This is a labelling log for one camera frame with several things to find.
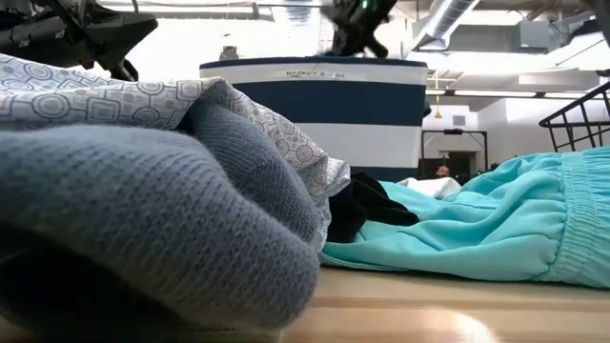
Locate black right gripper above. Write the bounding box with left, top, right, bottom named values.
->
left=321, top=0, right=397, bottom=59

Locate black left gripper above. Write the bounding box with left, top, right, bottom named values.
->
left=0, top=11, right=159, bottom=82

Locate pale blue patterned shirt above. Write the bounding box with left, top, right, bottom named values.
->
left=0, top=51, right=352, bottom=253

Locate white cloth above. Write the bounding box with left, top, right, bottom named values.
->
left=397, top=175, right=462, bottom=200

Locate turquoise cloth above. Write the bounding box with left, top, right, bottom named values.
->
left=319, top=145, right=610, bottom=290

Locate navy white striped fabric basket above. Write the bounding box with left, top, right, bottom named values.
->
left=198, top=55, right=429, bottom=183

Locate grey-blue knit cloth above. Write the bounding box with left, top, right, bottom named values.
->
left=0, top=94, right=325, bottom=343

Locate black cloth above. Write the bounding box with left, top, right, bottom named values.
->
left=326, top=171, right=420, bottom=244

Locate grey ceiling unit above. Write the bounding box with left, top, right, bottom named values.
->
left=517, top=18, right=558, bottom=52

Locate silver ventilation duct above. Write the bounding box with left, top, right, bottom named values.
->
left=412, top=0, right=480, bottom=51

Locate black wire basket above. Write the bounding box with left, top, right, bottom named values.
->
left=538, top=80, right=610, bottom=153

